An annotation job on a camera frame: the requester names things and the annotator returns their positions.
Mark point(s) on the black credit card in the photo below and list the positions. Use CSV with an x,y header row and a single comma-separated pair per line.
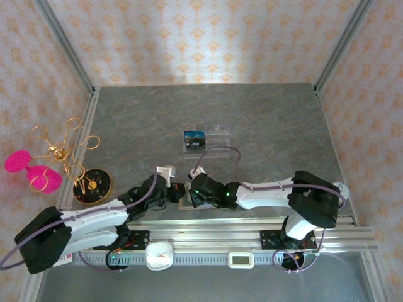
x,y
196,145

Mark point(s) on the blue credit card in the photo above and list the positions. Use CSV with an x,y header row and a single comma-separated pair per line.
x,y
193,135

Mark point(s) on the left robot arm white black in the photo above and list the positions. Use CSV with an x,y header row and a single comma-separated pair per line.
x,y
91,220

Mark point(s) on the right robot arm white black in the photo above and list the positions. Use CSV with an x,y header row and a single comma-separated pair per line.
x,y
283,192

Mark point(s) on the clear acrylic card stand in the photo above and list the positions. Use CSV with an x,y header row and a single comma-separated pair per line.
x,y
217,140

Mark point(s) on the white analog clock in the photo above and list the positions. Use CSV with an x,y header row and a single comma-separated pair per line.
x,y
159,255

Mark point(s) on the white digital timer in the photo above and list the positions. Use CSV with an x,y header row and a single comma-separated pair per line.
x,y
241,260

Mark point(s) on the large pink round disc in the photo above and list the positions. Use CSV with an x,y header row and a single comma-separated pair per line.
x,y
50,179

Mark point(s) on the white label red print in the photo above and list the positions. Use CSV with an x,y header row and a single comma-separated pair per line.
x,y
64,260

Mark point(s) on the white round object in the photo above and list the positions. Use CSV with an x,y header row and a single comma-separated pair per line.
x,y
343,188

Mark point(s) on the small pink round disc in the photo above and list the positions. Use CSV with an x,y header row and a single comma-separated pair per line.
x,y
17,161

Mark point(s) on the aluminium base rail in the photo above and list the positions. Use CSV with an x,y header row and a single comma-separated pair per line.
x,y
214,236

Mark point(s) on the aluminium table side rail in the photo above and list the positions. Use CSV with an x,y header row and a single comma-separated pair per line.
x,y
82,141

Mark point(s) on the aluminium frame post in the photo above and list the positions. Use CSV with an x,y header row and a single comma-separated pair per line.
x,y
343,47
66,47

